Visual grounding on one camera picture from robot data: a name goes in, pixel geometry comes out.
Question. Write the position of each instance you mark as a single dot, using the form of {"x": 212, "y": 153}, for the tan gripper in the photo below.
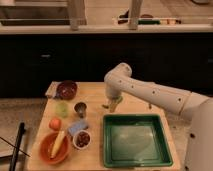
{"x": 112, "y": 104}

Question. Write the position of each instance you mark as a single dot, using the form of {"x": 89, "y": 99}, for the blue sponge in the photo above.
{"x": 77, "y": 126}

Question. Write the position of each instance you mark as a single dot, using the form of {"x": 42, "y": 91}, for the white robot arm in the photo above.
{"x": 195, "y": 107}

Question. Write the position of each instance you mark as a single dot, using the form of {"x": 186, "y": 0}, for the white bowl with beans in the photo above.
{"x": 81, "y": 139}

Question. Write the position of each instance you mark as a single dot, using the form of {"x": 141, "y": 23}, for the orange fruit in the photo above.
{"x": 55, "y": 124}

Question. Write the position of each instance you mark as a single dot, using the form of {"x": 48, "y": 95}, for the green plastic cup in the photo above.
{"x": 61, "y": 109}

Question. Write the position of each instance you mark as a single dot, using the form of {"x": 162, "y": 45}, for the small metal cup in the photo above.
{"x": 80, "y": 109}

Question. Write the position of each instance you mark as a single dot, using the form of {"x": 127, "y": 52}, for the yellow banana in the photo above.
{"x": 57, "y": 143}

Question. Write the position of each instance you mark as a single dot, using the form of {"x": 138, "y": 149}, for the black stand pole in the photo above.
{"x": 15, "y": 153}

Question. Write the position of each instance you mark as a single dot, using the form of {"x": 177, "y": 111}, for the orange bowl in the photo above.
{"x": 46, "y": 146}

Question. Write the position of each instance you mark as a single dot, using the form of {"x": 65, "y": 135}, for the dark red bowl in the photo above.
{"x": 67, "y": 89}

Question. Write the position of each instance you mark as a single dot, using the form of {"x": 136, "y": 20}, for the green plastic tray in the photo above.
{"x": 135, "y": 141}

